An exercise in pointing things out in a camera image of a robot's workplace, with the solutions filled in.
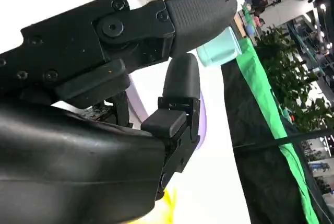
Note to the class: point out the black table drape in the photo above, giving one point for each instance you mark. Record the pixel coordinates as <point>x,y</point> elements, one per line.
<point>248,182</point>

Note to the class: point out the large green leafy plant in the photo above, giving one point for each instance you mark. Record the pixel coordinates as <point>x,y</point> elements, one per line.
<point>287,77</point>

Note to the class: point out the lilac plate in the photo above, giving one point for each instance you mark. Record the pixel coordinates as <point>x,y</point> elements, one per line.
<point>139,101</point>

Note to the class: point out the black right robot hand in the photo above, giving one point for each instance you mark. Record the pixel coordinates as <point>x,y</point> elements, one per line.
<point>65,156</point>

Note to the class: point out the orange toy bread roll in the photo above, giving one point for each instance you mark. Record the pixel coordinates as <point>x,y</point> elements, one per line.
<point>171,208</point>

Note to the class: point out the green cloth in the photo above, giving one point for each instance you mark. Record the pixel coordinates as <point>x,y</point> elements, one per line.
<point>263,91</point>

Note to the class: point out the pale green mug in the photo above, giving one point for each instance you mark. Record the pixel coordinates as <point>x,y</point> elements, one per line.
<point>221,49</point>

